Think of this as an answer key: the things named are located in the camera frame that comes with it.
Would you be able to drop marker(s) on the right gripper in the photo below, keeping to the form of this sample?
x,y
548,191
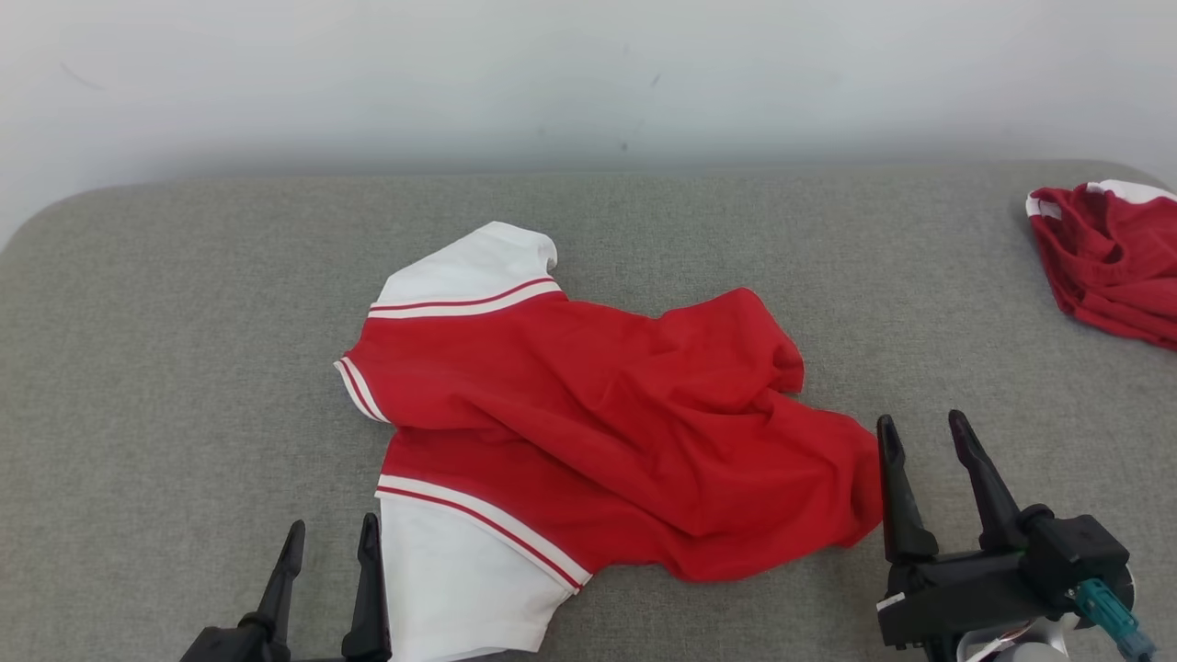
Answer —
x,y
1002,579

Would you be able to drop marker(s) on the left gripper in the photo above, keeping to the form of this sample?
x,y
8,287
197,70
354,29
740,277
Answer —
x,y
230,646

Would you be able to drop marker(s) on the red shorts with white stripe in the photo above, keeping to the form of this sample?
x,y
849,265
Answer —
x,y
1113,267

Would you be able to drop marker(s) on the red jersey with white sleeves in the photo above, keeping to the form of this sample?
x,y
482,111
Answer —
x,y
598,423

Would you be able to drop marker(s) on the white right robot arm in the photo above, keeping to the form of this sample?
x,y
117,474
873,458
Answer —
x,y
1021,646

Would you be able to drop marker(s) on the grey fabric sofa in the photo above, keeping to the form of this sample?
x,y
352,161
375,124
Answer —
x,y
184,368

